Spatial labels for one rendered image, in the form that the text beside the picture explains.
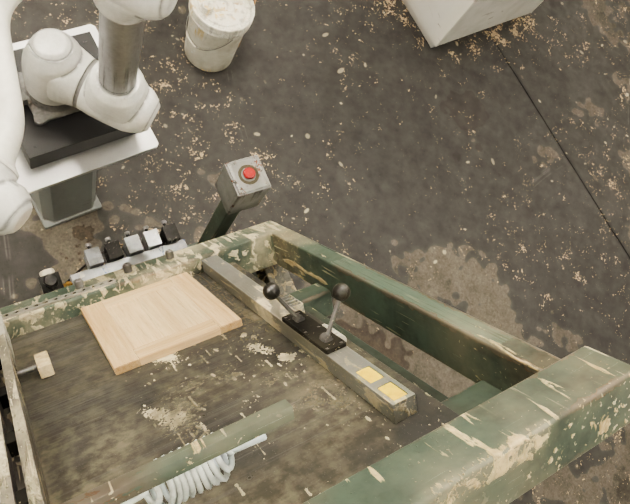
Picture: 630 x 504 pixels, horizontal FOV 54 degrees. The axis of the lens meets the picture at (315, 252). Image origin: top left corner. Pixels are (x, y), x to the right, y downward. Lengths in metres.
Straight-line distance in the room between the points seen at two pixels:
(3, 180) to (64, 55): 0.79
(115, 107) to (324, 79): 1.80
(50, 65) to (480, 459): 1.49
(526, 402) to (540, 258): 2.71
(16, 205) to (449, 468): 0.80
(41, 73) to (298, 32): 1.92
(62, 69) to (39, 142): 0.28
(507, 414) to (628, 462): 2.85
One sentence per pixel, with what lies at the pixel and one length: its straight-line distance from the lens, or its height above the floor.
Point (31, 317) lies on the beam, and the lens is 1.82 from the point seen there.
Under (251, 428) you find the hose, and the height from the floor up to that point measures 1.95.
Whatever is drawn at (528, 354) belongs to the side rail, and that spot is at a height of 1.75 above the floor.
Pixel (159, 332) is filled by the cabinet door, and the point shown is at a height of 1.15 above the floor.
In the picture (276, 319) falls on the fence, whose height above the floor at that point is 1.32.
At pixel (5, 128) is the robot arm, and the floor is 1.60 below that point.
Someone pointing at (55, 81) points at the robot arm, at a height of 1.04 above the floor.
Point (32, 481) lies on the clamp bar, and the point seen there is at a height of 1.56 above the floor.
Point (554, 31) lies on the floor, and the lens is 4.60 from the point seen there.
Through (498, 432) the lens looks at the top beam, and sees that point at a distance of 0.94.
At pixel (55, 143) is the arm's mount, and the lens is 2.07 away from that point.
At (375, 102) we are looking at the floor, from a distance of 3.50.
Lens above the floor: 2.68
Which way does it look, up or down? 63 degrees down
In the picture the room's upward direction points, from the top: 48 degrees clockwise
